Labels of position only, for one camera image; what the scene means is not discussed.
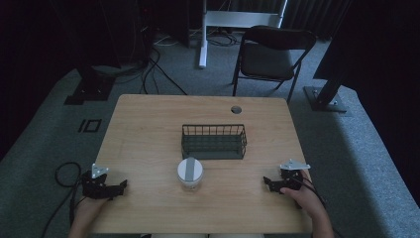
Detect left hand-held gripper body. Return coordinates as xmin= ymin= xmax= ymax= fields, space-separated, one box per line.
xmin=80 ymin=163 xmax=111 ymax=200

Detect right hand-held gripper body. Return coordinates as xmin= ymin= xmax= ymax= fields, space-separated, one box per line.
xmin=278 ymin=159 xmax=312 ymax=193

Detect person's left hand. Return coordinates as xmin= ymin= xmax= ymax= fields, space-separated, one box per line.
xmin=72 ymin=195 xmax=111 ymax=229

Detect person's right hand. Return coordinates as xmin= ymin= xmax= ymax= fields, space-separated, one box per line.
xmin=279 ymin=169 xmax=321 ymax=219

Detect clear jar with white lid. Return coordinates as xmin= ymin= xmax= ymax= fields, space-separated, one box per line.
xmin=176 ymin=156 xmax=205 ymax=193

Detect black folding chair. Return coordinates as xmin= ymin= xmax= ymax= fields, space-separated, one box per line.
xmin=231 ymin=25 xmax=317 ymax=105

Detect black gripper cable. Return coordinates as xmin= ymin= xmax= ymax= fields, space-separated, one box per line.
xmin=41 ymin=161 xmax=87 ymax=238
xmin=290 ymin=174 xmax=329 ymax=210

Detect dark wire basket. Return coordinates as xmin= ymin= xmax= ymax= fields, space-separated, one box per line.
xmin=180 ymin=123 xmax=248 ymax=161

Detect black stand with base plate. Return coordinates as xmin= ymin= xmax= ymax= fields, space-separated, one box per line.
xmin=302 ymin=39 xmax=349 ymax=114
xmin=63 ymin=64 xmax=117 ymax=106

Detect black floor cables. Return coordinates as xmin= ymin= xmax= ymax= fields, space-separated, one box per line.
xmin=140 ymin=46 xmax=188 ymax=97

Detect white metal desk frame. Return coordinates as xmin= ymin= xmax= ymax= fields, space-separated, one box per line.
xmin=198 ymin=0 xmax=289 ymax=69

